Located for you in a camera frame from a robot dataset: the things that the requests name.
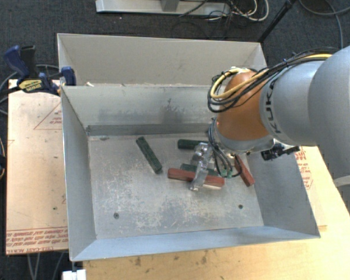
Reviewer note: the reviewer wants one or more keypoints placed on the brown cardboard board, red print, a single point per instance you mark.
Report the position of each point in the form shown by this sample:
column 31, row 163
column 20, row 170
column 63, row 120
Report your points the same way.
column 35, row 171

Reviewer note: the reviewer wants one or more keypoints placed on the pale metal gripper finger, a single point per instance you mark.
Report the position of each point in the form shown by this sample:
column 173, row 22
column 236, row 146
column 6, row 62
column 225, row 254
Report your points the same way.
column 195, row 177
column 204, row 176

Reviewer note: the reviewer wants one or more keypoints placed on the red-brown flat block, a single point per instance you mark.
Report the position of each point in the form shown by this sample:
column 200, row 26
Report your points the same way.
column 245, row 174
column 179, row 174

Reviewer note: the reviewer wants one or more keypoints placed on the grey metal bin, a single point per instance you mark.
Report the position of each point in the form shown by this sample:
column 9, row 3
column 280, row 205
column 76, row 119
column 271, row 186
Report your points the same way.
column 151, row 203

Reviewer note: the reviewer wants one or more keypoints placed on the dark green flat block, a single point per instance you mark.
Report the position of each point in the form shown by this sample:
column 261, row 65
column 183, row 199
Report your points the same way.
column 188, row 167
column 188, row 144
column 149, row 155

